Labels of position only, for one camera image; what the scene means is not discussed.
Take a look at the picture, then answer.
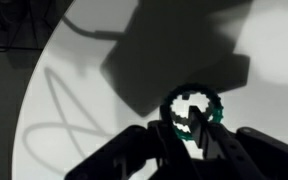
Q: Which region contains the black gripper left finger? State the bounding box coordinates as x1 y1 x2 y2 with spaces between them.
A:
63 99 199 180

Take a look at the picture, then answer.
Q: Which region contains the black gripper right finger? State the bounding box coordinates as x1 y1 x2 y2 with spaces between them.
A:
188 105 288 180

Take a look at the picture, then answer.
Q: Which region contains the dark green toothed ring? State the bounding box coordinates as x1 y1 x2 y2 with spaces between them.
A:
159 83 225 142

